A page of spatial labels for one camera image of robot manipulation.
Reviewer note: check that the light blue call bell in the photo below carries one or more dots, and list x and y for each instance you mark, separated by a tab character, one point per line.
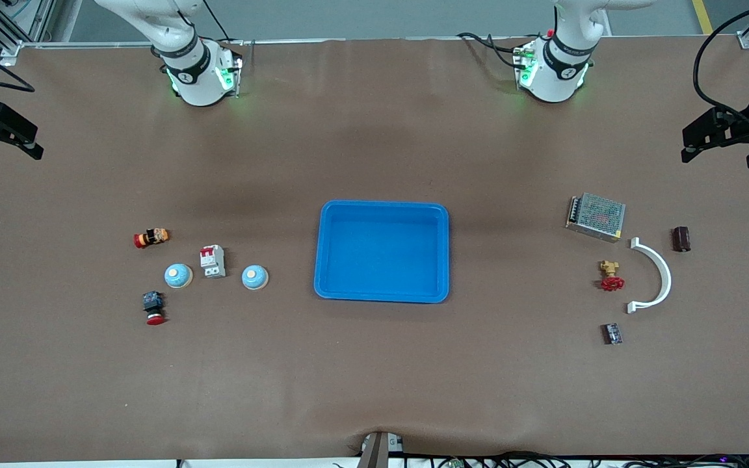
178	275
255	277

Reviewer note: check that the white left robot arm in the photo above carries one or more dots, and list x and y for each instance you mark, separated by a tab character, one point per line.
553	71

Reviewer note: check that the blue black red pushbutton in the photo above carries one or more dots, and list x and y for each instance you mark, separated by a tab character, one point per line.
153	305

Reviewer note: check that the long dark brown capacitor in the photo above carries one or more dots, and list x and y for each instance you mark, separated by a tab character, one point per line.
681	238

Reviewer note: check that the table cover sheet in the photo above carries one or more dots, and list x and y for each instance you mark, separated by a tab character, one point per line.
374	364

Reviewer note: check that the short dark brown capacitor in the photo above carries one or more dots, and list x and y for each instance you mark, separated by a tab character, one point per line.
612	333

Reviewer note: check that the white red circuit breaker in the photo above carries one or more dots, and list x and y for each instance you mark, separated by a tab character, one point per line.
212	261

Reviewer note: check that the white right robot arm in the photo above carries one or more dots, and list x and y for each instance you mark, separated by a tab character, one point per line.
199	71

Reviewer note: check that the white curved plastic bracket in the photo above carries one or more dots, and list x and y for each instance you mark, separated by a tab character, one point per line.
666	276

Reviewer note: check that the grey table edge clamp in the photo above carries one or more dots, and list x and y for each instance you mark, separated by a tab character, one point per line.
378	452

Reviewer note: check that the red orange emergency button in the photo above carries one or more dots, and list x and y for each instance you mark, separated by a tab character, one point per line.
151	238

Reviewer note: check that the blue plastic tray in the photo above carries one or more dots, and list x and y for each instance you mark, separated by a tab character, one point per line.
381	253

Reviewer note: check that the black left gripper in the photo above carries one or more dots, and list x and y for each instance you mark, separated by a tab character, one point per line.
736	128

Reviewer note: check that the metal mesh power supply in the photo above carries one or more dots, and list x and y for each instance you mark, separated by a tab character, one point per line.
597	216

